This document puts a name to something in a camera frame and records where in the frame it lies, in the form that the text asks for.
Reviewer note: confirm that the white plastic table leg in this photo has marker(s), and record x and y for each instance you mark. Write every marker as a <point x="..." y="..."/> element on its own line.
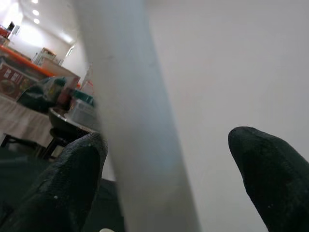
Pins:
<point x="135" y="108"/>

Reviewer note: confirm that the orange trimmed display case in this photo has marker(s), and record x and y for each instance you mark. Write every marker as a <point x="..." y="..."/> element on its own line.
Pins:
<point x="24" y="60"/>

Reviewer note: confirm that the clear box green lid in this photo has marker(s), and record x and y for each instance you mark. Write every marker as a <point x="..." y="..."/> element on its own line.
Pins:
<point x="82" y="108"/>

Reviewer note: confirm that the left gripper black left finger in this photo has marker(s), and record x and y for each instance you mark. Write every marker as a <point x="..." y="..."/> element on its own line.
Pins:
<point x="55" y="193"/>

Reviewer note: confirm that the black round stool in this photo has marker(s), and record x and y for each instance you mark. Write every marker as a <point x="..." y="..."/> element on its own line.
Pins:
<point x="58" y="135"/>

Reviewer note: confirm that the dark green bag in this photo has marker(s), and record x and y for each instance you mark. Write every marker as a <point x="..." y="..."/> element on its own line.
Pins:
<point x="36" y="101"/>

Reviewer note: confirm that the black wok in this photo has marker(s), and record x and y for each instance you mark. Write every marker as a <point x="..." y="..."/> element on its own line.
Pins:
<point x="62" y="120"/>

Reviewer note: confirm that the red printed poster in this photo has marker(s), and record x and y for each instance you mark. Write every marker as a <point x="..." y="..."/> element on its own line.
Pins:
<point x="12" y="82"/>

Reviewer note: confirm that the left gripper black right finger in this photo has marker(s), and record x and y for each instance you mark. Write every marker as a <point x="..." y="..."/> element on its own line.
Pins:
<point x="277" y="183"/>

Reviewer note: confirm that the beige tablecloth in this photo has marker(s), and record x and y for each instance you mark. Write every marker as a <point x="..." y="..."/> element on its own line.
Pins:
<point x="21" y="120"/>

